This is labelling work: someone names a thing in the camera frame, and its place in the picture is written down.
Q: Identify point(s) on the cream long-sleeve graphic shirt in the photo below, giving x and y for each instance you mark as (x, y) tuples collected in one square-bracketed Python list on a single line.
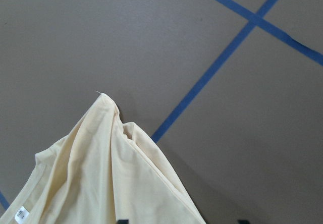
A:
[(103, 171)]

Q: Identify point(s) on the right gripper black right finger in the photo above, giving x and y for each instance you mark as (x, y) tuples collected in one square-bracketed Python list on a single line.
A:
[(243, 221)]

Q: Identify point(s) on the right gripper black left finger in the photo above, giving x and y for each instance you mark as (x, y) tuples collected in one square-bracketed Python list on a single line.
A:
[(123, 221)]

